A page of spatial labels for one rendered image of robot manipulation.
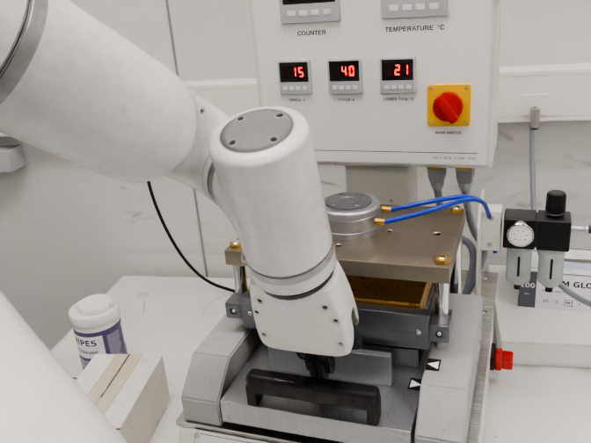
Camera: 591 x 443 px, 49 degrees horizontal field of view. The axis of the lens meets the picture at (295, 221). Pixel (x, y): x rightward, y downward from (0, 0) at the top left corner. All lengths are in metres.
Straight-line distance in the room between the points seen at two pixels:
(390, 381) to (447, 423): 0.09
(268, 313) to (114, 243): 1.02
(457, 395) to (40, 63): 0.52
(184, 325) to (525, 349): 0.66
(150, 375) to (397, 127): 0.54
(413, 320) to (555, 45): 0.74
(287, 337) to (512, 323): 0.64
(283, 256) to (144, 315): 0.90
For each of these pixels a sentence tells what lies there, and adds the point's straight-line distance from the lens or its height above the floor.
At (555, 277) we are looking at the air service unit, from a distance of 0.95.
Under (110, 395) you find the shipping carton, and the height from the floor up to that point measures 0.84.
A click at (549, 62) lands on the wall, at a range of 1.34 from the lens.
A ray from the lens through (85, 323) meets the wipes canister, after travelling 1.17.
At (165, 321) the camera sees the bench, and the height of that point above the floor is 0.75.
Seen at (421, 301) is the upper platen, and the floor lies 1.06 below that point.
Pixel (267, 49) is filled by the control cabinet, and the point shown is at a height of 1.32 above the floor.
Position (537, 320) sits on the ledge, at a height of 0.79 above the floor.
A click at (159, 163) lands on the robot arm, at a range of 0.44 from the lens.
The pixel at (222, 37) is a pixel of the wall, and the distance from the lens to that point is 1.38.
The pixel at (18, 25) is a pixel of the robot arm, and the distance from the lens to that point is 0.38.
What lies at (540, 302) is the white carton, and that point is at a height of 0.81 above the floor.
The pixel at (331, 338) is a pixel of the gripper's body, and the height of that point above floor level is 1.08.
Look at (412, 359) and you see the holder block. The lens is 0.79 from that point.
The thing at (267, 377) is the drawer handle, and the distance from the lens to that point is 0.73.
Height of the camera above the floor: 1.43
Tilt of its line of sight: 22 degrees down
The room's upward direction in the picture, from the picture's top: 5 degrees counter-clockwise
